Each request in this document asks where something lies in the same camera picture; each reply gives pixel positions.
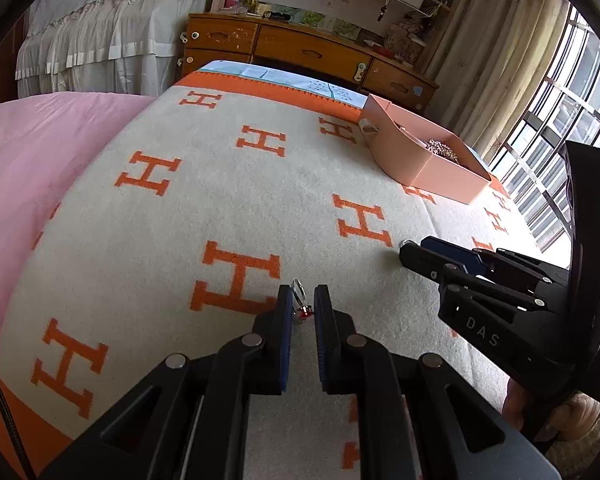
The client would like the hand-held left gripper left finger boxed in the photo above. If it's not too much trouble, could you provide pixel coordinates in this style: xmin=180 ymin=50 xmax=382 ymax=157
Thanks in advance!
xmin=40 ymin=284 xmax=294 ymax=480

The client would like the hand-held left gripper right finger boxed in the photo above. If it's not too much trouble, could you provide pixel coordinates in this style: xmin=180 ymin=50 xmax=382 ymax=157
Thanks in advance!
xmin=314 ymin=284 xmax=562 ymax=480

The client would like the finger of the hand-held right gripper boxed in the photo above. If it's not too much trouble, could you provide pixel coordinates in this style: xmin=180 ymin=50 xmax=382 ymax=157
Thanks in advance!
xmin=399 ymin=241 xmax=547 ymax=312
xmin=420 ymin=236 xmax=572 ymax=307

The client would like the silver ring with red stone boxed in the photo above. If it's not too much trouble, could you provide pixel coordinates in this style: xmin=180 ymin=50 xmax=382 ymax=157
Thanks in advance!
xmin=290 ymin=278 xmax=313 ymax=320

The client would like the pink jewelry box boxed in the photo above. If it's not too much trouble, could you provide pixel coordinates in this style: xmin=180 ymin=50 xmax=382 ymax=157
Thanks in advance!
xmin=358 ymin=93 xmax=493 ymax=205

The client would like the person's right forearm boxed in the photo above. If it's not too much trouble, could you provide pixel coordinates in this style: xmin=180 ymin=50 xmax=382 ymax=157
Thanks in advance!
xmin=550 ymin=392 xmax=600 ymax=468

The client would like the person's right hand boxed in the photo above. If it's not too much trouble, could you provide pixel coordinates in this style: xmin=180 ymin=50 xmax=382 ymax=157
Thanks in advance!
xmin=505 ymin=380 xmax=581 ymax=443

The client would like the silver rhinestone brooch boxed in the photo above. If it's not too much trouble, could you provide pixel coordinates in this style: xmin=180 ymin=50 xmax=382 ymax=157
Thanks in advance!
xmin=426 ymin=138 xmax=462 ymax=164

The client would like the orange letter print blanket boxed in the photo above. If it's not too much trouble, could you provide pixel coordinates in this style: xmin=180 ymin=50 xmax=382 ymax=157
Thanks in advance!
xmin=0 ymin=70 xmax=548 ymax=480

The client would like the window grille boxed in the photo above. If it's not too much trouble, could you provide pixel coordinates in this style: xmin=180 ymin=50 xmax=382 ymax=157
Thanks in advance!
xmin=485 ymin=4 xmax=600 ymax=256

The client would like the beige curtain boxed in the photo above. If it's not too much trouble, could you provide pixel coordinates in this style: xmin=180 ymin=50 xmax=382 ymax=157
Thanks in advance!
xmin=420 ymin=0 xmax=573 ymax=163

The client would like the blue tree print sheet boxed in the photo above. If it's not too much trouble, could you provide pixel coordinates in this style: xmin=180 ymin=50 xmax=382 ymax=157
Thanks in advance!
xmin=200 ymin=59 xmax=367 ymax=109

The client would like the wooden desk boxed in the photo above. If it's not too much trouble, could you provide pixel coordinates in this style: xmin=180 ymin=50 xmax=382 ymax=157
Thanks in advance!
xmin=179 ymin=12 xmax=440 ymax=113

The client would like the pink quilt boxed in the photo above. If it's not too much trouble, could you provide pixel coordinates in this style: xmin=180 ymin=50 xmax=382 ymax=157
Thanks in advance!
xmin=0 ymin=91 xmax=157 ymax=411

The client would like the white lace bed cover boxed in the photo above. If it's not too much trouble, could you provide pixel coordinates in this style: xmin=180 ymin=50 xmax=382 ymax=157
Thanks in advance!
xmin=14 ymin=0 xmax=217 ymax=97

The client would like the black cable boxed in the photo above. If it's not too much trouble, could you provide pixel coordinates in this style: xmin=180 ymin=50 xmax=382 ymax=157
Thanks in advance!
xmin=0 ymin=347 xmax=37 ymax=480

